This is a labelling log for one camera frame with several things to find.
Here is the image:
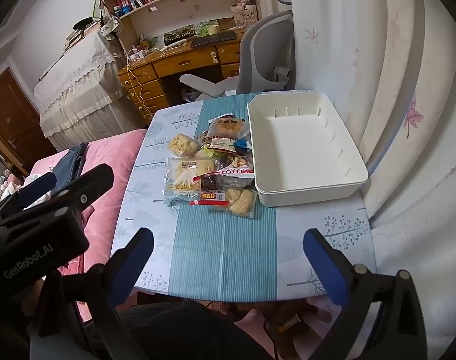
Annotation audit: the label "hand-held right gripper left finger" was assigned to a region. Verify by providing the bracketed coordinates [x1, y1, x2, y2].
[36, 227, 155, 360]

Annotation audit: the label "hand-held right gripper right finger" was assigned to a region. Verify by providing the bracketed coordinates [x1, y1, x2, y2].
[302, 228, 427, 360]

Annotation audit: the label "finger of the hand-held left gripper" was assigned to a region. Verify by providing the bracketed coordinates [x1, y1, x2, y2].
[0, 172, 58, 226]
[3, 163, 115, 220]

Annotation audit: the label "pale sandwich bread packet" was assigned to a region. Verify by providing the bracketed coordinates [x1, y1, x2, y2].
[163, 157, 219, 205]

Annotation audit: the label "clear crumbly cake packet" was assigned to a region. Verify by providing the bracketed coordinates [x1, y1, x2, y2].
[168, 133, 198, 158]
[224, 187, 258, 219]

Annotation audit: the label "red label dark snack packet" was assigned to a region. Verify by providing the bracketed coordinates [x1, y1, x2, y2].
[189, 174, 230, 207]

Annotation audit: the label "white plastic bin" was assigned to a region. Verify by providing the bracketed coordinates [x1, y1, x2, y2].
[246, 90, 369, 208]

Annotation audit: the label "red white apple-print packet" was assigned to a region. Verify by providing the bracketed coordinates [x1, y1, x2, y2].
[213, 155, 255, 181]

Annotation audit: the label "yellow bun packet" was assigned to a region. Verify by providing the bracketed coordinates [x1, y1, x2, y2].
[207, 114, 251, 141]

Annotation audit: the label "pink blanket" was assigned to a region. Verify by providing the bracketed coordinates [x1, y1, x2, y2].
[27, 129, 149, 323]

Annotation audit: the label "dark blue clothing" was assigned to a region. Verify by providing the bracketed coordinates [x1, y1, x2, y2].
[51, 142, 89, 192]

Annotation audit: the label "person's dark trousers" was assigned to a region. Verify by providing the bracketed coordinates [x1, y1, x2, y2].
[81, 300, 273, 360]

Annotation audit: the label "brown wooden door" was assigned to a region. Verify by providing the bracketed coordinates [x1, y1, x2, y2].
[0, 67, 48, 173]

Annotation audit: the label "lace-covered cabinet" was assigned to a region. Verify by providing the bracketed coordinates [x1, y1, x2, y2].
[33, 30, 125, 151]

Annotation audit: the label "white power strip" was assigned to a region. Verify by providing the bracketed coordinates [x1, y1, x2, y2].
[128, 47, 153, 62]

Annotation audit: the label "stack of books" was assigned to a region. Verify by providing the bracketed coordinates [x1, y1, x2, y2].
[65, 26, 101, 51]

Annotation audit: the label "wooden desk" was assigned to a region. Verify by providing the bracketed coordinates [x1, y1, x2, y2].
[117, 39, 243, 124]

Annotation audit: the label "patterned tote bag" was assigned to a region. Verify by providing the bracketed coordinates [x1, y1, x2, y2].
[100, 17, 123, 40]

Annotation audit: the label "dark printed box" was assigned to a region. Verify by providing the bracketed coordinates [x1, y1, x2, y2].
[163, 26, 200, 45]

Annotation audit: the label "black desk pad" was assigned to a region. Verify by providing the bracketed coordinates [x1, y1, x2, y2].
[190, 30, 238, 47]

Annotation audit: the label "wooden bookshelf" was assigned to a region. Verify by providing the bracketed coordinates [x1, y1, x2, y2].
[91, 0, 258, 46]

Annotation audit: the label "grey office chair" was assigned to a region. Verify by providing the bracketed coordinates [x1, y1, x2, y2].
[179, 0, 298, 102]

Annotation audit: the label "white patterned box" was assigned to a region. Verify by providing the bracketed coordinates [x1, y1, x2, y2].
[231, 5, 258, 29]

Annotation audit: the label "white cable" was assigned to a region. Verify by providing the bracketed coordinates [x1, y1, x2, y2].
[126, 64, 153, 121]

